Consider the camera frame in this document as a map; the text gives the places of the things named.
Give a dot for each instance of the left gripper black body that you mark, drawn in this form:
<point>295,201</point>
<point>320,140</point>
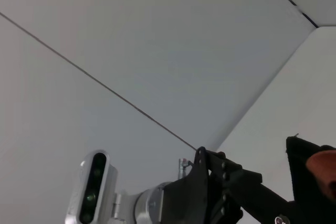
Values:
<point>186,200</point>

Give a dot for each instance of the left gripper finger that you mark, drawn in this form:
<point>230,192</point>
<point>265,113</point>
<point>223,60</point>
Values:
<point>223,208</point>
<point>249,190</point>

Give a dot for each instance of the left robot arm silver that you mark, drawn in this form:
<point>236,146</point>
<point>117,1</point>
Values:
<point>149,205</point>

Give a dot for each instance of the silver camera mount bracket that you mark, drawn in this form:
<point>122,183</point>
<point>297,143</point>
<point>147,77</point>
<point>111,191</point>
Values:
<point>123,205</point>

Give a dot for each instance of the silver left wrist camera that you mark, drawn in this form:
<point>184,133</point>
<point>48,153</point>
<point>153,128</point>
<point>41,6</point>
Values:
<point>92,187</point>

